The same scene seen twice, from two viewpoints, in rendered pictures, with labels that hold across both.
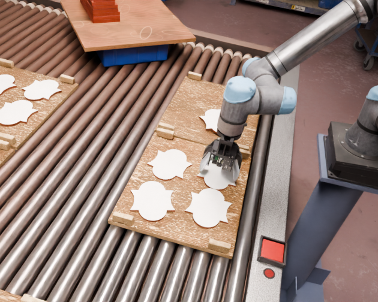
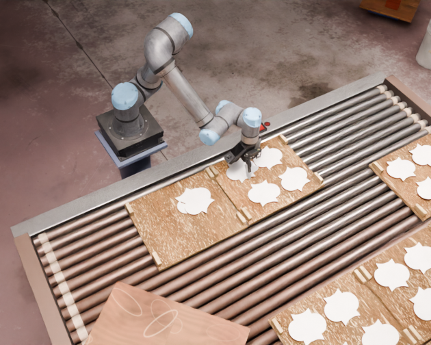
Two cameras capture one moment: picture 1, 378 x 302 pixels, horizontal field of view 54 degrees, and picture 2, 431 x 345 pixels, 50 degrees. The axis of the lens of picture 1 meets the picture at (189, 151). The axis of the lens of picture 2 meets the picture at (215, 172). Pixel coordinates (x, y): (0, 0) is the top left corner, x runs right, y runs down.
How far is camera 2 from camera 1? 214 cm
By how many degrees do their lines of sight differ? 77
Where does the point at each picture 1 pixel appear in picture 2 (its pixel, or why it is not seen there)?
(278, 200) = (221, 143)
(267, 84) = (230, 111)
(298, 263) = not seen: hidden behind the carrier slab
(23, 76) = not seen: outside the picture
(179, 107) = (208, 235)
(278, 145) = (173, 167)
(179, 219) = (288, 163)
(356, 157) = (150, 123)
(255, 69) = (220, 125)
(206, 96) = (173, 233)
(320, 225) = not seen: hidden behind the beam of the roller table
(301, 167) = not seen: outside the picture
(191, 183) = (263, 175)
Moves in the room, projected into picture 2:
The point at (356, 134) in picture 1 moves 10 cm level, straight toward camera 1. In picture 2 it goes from (138, 122) to (159, 120)
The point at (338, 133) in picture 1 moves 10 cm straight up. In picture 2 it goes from (131, 141) to (128, 126)
